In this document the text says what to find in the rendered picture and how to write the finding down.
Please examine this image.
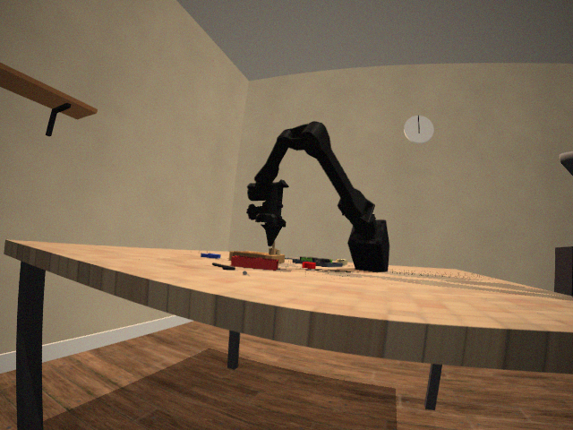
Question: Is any red tray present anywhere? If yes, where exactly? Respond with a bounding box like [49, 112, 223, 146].
[231, 256, 278, 271]

